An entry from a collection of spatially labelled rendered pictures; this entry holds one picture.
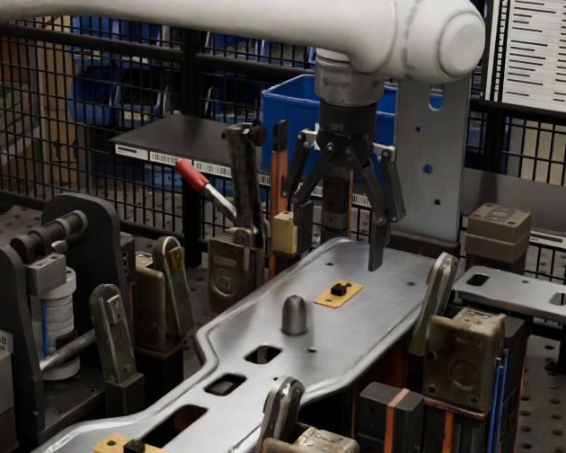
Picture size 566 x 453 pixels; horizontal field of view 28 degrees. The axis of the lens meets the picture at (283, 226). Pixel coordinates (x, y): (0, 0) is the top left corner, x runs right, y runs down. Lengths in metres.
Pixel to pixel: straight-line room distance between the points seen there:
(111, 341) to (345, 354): 0.29
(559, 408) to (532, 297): 0.39
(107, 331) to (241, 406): 0.18
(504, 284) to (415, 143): 0.27
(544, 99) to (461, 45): 0.72
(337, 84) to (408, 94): 0.32
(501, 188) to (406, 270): 0.34
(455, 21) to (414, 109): 0.51
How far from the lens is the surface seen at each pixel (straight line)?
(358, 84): 1.41
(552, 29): 1.92
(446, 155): 1.72
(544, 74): 1.94
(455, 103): 1.69
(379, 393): 1.34
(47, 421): 1.34
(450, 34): 1.22
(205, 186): 1.60
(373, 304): 1.53
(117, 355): 1.34
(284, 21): 1.22
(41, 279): 1.26
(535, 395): 1.97
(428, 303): 1.41
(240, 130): 1.53
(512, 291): 1.61
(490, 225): 1.69
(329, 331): 1.45
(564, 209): 1.85
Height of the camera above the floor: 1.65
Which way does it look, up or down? 21 degrees down
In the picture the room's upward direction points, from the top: 1 degrees clockwise
